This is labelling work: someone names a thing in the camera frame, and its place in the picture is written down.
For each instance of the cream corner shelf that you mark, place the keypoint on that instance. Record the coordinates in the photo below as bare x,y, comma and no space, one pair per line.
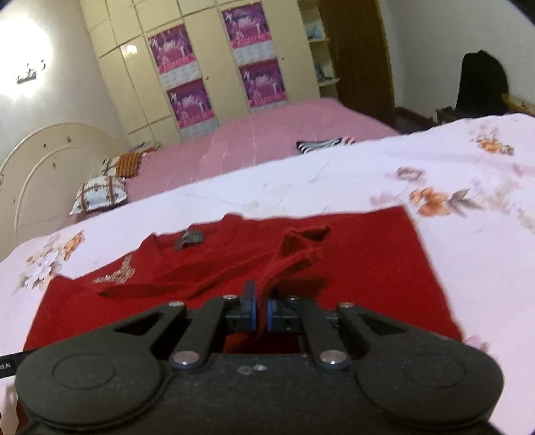
324,85

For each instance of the orange striped pillow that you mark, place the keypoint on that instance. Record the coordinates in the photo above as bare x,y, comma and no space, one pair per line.
127,164

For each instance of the brown wooden door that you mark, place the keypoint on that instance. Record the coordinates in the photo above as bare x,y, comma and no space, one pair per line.
355,54

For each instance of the small blue shelf item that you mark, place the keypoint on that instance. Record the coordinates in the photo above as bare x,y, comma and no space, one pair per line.
322,72

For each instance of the purple poster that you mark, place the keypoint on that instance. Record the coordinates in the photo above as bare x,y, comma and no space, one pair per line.
263,83
192,106
171,52
246,31

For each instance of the white floral bedsheet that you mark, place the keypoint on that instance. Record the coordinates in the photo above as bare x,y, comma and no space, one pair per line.
334,184

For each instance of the light blue bottle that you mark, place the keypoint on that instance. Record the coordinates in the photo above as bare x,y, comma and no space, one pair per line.
314,31

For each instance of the wall hook decoration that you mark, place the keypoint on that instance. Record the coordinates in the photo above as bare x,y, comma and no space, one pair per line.
29,75

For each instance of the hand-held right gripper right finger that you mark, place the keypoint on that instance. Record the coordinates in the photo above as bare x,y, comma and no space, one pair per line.
271,316

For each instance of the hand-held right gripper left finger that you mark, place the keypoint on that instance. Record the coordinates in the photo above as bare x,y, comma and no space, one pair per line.
252,313

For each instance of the cream headboard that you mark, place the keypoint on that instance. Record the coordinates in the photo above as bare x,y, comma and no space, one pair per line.
41,188

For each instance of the cream wardrobe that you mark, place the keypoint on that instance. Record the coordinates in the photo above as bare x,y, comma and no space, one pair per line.
125,83

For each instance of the black garment on chair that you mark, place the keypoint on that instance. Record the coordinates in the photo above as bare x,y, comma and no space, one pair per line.
480,83

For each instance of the white brown patterned pillow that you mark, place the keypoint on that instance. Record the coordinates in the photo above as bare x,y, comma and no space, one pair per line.
109,166
96,194

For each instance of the black white striped cloth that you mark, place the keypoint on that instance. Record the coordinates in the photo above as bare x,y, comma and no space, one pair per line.
322,145

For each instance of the red knit sweater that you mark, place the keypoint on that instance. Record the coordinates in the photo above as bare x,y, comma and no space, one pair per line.
368,259

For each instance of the pink bedspread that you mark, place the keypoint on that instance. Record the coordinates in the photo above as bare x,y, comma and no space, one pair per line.
250,142

